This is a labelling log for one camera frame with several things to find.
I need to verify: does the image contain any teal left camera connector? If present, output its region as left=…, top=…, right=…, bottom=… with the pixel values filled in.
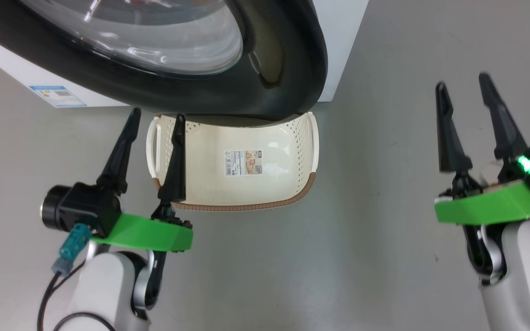
left=52, top=223, right=93, bottom=277

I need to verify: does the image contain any cream perforated laundry basket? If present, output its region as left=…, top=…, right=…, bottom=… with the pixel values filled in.
left=146, top=112, right=320, bottom=212

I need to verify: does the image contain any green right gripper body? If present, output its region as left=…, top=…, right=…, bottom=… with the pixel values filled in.
left=434, top=177, right=530, bottom=226

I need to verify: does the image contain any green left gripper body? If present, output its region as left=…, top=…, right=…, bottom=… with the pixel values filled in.
left=91, top=205, right=195, bottom=252

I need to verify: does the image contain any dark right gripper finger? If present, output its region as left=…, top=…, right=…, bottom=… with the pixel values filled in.
left=478, top=72, right=529, bottom=183
left=435, top=82, right=481, bottom=194

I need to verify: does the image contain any blue energy label sticker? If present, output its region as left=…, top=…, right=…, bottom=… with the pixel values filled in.
left=29, top=85, right=88, bottom=108

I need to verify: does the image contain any basket product label sticker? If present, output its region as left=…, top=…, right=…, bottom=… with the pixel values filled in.
left=224, top=149, right=264, bottom=177

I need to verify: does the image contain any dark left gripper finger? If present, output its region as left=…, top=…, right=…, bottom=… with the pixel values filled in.
left=96, top=108, right=142, bottom=196
left=157, top=114, right=188, bottom=208

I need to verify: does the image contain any black round glass door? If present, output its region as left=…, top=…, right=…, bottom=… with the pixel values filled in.
left=0, top=0, right=329, bottom=121

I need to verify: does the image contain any white front-load washing machine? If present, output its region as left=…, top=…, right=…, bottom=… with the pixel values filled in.
left=0, top=0, right=369, bottom=109

